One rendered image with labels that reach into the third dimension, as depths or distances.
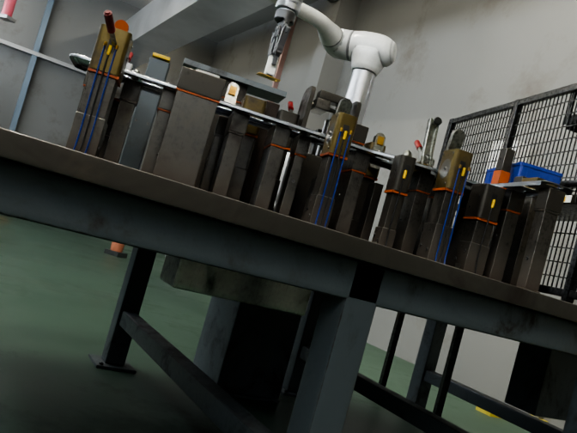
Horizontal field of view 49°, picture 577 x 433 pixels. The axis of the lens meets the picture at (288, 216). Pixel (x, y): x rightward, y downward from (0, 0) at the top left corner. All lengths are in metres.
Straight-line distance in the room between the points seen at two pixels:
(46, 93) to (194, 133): 9.72
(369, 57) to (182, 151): 1.28
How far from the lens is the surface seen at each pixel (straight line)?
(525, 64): 5.43
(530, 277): 1.79
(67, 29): 11.55
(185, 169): 1.68
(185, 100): 1.70
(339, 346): 1.25
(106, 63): 1.68
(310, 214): 1.73
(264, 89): 2.22
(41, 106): 11.33
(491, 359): 4.83
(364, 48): 2.77
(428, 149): 2.25
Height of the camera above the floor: 0.65
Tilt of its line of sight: 3 degrees up
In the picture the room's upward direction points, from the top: 16 degrees clockwise
